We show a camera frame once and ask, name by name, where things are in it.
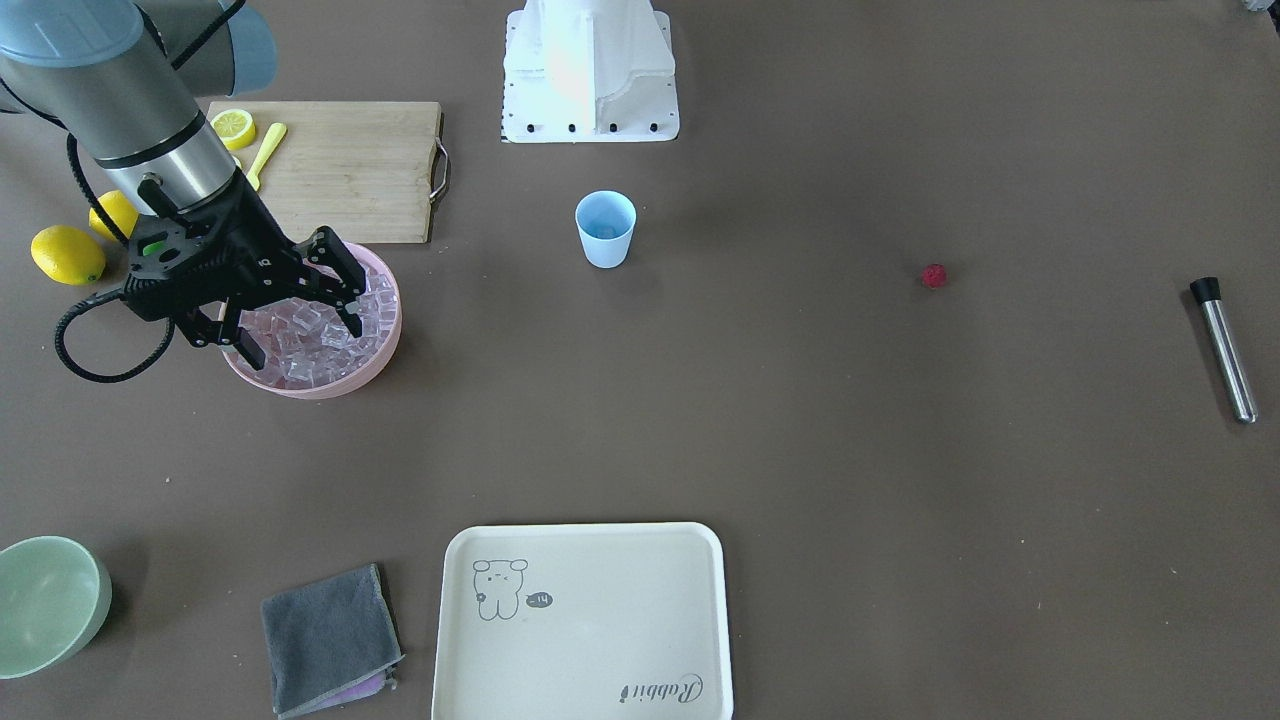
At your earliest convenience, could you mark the whole yellow lemon outer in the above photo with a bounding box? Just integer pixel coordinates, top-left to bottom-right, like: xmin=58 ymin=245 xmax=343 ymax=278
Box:
xmin=29 ymin=225 xmax=108 ymax=286

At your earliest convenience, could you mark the whole yellow lemon inner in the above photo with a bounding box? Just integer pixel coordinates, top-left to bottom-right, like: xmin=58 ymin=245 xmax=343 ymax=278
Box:
xmin=88 ymin=190 xmax=140 ymax=240

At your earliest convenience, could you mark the red strawberry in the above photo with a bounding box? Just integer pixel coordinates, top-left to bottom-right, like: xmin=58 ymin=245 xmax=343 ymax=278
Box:
xmin=920 ymin=263 xmax=948 ymax=290

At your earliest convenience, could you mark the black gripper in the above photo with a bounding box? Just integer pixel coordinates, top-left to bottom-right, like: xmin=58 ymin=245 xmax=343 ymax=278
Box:
xmin=175 ymin=179 xmax=367 ymax=369

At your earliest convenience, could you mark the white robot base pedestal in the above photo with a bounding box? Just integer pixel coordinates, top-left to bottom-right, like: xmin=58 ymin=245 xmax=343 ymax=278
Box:
xmin=500 ymin=1 xmax=681 ymax=143

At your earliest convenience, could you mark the lemon half near board corner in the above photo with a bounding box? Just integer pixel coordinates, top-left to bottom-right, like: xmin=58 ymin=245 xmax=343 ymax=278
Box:
xmin=209 ymin=108 xmax=257 ymax=151

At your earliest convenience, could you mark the grey folded cloth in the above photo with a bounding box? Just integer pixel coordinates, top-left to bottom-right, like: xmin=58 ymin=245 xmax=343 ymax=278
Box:
xmin=260 ymin=562 xmax=404 ymax=719

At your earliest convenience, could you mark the wooden cutting board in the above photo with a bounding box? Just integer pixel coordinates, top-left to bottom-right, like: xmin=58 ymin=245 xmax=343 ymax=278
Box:
xmin=207 ymin=99 xmax=447 ymax=245

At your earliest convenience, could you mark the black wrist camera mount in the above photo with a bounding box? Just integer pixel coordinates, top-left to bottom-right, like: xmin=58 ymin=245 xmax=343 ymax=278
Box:
xmin=123 ymin=215 xmax=212 ymax=322

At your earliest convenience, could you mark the pale green bowl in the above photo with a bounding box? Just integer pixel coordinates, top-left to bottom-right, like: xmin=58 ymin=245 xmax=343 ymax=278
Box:
xmin=1 ymin=536 xmax=113 ymax=680

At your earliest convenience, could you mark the pink bowl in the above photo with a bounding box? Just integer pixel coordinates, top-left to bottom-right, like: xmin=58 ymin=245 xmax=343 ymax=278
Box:
xmin=218 ymin=240 xmax=403 ymax=401

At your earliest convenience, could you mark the cream rabbit serving tray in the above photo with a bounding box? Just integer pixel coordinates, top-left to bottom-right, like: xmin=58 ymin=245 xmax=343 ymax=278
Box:
xmin=430 ymin=521 xmax=735 ymax=719

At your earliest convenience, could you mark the steel muddler black tip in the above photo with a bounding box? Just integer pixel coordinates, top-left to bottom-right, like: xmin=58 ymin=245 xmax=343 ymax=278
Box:
xmin=1189 ymin=275 xmax=1260 ymax=424

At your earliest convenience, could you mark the light blue plastic cup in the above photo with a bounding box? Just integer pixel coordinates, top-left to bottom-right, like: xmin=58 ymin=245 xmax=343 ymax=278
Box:
xmin=573 ymin=190 xmax=637 ymax=269

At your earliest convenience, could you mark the yellow plastic knife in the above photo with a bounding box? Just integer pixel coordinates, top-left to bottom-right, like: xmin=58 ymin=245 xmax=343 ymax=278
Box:
xmin=244 ymin=122 xmax=288 ymax=191

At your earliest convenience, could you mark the pile of clear ice cubes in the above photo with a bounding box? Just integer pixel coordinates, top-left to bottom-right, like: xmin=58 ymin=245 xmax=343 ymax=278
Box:
xmin=238 ymin=270 xmax=397 ymax=386

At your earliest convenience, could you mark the whole yellow lemon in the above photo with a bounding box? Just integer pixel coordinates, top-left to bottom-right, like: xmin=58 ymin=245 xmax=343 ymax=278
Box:
xmin=88 ymin=190 xmax=140 ymax=240
xmin=29 ymin=225 xmax=108 ymax=286

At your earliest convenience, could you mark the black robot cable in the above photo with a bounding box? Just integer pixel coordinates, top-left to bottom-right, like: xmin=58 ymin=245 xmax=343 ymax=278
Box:
xmin=54 ymin=129 xmax=175 ymax=384

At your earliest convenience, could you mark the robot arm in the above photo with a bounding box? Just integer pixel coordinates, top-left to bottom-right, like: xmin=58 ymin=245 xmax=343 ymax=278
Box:
xmin=1 ymin=1 xmax=366 ymax=383

